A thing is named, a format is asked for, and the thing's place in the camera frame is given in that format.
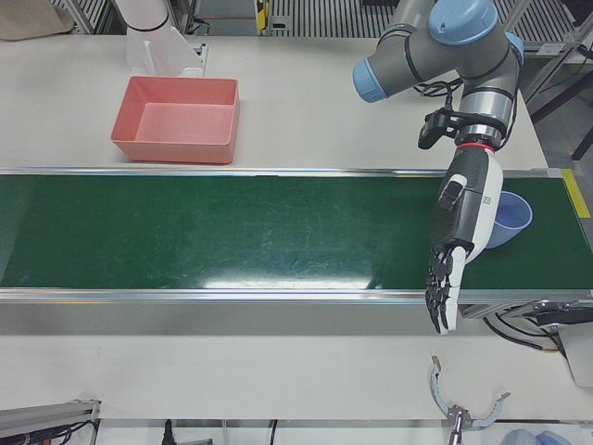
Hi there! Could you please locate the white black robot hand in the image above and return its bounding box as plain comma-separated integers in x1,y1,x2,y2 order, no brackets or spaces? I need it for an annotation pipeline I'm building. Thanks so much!
423,143,505,337

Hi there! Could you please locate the light blue plastic cup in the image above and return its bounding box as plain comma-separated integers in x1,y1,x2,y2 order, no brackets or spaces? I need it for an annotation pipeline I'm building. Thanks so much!
484,191,534,250

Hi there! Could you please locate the grey equipment box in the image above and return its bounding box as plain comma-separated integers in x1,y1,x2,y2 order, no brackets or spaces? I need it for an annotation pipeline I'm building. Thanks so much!
558,322,593,388

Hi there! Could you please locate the pink plastic box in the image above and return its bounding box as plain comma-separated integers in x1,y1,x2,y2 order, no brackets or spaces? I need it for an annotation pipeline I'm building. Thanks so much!
109,76,240,164

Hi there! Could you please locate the green conveyor belt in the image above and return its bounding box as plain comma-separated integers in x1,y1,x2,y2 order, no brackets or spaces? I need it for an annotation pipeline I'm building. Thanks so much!
0,167,593,321

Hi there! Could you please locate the yellow black safety marker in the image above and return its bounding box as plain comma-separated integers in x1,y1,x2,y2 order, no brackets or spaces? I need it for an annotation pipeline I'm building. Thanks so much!
253,0,272,33

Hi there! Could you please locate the white cylindrical column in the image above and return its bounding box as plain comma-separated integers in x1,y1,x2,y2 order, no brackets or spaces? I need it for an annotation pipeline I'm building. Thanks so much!
113,0,171,32

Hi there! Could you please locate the beige fabric cover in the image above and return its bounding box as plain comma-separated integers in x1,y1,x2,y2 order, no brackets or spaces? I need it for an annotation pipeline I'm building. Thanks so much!
0,0,75,42

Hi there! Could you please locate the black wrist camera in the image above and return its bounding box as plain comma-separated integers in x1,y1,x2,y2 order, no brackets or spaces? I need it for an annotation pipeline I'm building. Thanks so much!
418,109,458,150

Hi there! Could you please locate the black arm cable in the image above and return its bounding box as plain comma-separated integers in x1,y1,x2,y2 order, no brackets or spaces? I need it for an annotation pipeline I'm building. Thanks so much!
414,79,464,115

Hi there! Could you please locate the black white cable bundle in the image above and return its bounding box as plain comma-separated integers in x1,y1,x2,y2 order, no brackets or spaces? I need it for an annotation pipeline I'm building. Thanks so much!
484,309,564,354

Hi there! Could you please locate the metal claw bracket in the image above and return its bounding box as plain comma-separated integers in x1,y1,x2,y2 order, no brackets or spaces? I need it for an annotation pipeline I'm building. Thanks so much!
428,355,512,445

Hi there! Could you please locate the white mounting bracket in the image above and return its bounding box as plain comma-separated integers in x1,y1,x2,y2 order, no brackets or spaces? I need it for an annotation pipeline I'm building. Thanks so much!
125,26,208,80

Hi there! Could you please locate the aluminium frame profile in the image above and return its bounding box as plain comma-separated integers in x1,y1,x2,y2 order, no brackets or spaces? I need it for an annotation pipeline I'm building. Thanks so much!
0,398,102,445

